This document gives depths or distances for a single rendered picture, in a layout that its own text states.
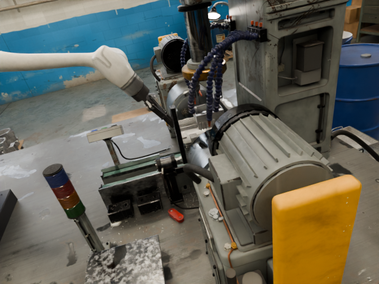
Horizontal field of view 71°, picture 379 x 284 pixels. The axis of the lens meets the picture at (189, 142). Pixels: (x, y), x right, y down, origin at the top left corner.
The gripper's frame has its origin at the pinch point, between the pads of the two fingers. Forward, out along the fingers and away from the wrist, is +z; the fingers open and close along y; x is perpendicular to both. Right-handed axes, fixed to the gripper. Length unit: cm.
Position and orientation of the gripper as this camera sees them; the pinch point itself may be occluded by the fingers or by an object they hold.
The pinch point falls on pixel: (169, 120)
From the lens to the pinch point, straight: 121.8
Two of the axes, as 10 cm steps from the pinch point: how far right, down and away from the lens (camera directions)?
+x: -7.5, 6.4, 1.8
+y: -2.1, -4.8, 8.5
